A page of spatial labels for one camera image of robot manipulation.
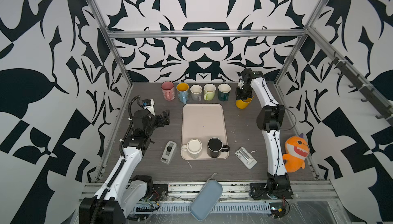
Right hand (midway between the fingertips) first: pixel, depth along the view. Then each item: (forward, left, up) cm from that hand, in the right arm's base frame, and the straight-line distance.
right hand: (237, 96), depth 103 cm
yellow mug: (-6, -3, -1) cm, 7 cm away
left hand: (-19, +47, +13) cm, 52 cm away
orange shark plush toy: (-36, -24, 0) cm, 44 cm away
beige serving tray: (-15, +23, -7) cm, 29 cm away
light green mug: (+5, +19, +1) cm, 19 cm away
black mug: (-36, +18, +2) cm, 40 cm away
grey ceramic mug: (+2, +28, +3) cm, 28 cm away
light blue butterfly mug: (+3, +36, +4) cm, 37 cm away
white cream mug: (-35, +29, 0) cm, 45 cm away
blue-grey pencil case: (-57, +23, -4) cm, 62 cm away
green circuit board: (-61, -9, -8) cm, 63 cm away
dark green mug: (+3, +9, +3) cm, 10 cm away
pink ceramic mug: (+2, +46, +4) cm, 46 cm away
